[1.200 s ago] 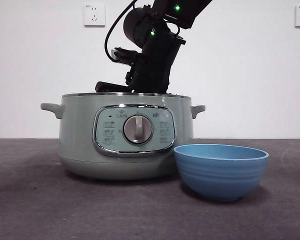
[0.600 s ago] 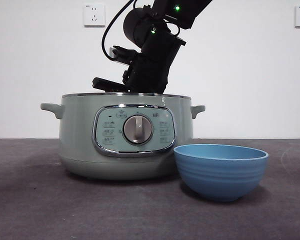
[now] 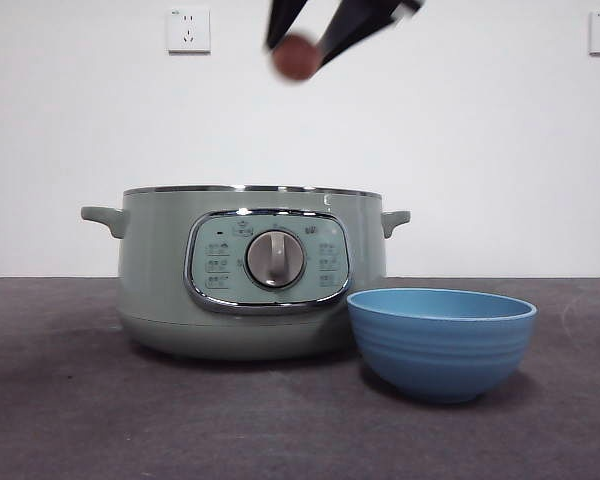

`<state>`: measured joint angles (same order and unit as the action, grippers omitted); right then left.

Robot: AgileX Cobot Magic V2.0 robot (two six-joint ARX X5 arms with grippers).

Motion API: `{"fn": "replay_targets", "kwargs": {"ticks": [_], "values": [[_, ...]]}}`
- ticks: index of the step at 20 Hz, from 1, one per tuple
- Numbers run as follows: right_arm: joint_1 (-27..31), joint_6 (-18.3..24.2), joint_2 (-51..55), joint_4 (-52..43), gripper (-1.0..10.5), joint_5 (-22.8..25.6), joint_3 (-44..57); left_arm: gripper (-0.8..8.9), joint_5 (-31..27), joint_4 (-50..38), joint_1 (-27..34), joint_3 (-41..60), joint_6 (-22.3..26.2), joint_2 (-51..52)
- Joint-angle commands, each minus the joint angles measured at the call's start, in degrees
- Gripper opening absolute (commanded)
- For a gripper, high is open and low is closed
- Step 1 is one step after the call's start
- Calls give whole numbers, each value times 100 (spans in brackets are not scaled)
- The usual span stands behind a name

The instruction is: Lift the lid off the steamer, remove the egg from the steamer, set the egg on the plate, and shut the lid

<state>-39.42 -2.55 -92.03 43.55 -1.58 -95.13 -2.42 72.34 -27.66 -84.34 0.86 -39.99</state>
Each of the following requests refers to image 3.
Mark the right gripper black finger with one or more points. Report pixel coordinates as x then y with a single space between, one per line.
282 22
355 27

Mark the brown egg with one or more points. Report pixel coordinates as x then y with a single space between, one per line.
292 57

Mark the pale green electric steamer pot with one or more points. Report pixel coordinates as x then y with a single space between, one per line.
150 280

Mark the blue ribbed bowl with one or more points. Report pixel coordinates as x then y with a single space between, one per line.
442 350

